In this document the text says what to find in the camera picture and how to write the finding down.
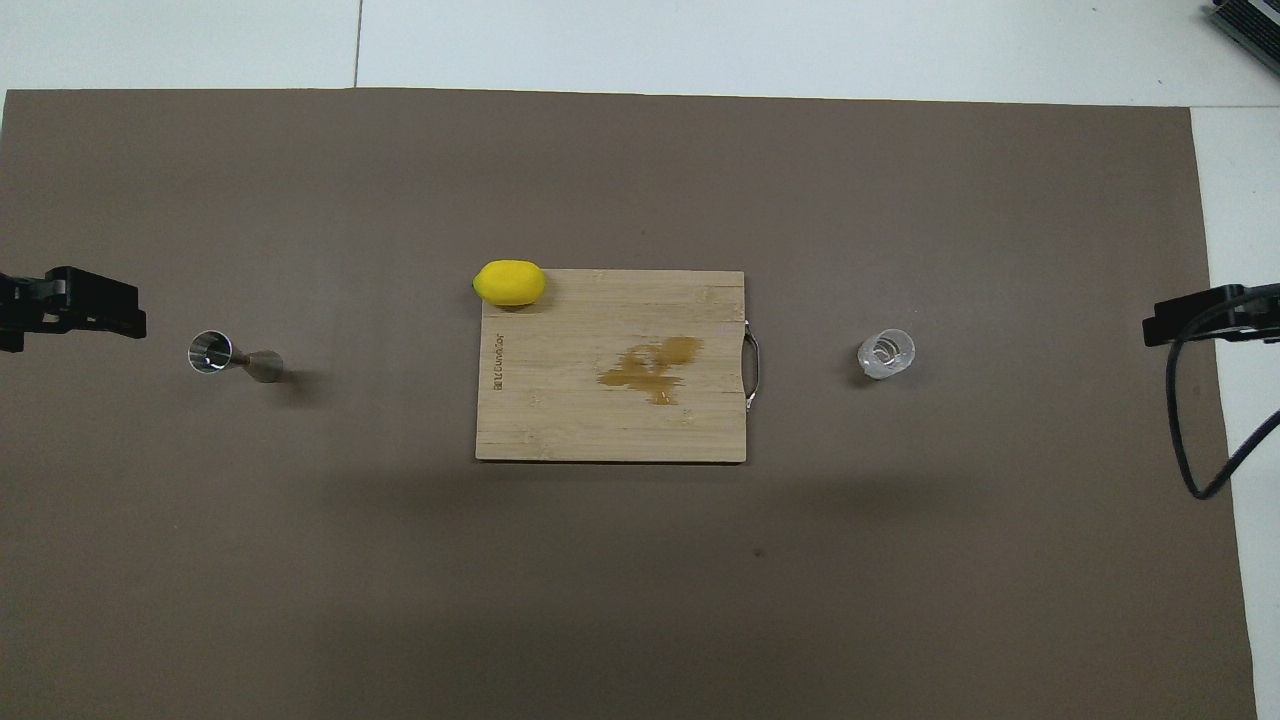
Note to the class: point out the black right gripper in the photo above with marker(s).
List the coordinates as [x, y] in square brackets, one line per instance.
[1262, 318]

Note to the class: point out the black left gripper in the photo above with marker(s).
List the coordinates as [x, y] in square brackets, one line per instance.
[20, 305]

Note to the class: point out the steel double jigger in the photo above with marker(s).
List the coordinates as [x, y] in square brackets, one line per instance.
[210, 352]

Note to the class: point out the brown table mat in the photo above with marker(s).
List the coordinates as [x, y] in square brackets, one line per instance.
[300, 550]

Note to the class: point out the grey ribbed device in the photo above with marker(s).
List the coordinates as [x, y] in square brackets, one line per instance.
[1255, 25]

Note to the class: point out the yellow lemon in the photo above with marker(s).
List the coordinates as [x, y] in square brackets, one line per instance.
[510, 283]

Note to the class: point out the wooden cutting board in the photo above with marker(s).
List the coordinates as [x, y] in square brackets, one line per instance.
[560, 400]

